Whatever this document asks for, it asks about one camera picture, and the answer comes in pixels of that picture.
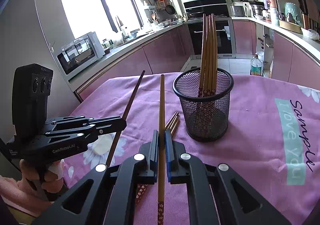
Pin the white bowl in plastic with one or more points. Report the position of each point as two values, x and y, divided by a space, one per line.
310 34

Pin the black range hood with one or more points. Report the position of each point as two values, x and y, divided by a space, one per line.
195 4

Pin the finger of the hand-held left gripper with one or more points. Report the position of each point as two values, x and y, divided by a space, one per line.
87 119
110 127

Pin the steel stock pot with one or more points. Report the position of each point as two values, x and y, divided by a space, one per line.
257 10

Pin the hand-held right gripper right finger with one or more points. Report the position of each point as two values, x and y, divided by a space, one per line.
168 160

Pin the pink peninsula cabinets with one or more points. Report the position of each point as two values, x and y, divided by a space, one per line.
295 59

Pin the dark brown chopstick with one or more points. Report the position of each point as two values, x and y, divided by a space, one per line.
134 92

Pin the steel faucet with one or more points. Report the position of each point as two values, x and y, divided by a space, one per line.
119 27

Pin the person's left hand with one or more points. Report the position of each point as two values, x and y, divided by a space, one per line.
53 177

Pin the cooking oil bottle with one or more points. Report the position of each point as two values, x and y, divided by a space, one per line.
256 68

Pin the black frying pan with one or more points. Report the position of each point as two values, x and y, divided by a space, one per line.
170 9

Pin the black mesh holder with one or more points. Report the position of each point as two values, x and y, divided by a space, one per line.
215 124

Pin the pink kettle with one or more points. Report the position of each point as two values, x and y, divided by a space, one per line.
272 2

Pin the bunch of wooden chopsticks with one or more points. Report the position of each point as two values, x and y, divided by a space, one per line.
208 52

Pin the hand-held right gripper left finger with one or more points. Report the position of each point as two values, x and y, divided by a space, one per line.
150 160

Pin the kitchen window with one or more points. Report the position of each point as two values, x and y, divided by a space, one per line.
85 7

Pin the pink floral tablecloth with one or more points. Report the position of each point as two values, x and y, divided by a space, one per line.
250 139

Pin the black built-in oven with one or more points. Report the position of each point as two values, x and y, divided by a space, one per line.
195 39

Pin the light wooden chopstick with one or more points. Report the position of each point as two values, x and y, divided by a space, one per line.
175 126
171 121
162 104

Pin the pink base cabinets with sink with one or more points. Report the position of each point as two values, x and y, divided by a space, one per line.
130 64

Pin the white countertop oven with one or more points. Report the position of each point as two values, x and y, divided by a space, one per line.
80 54

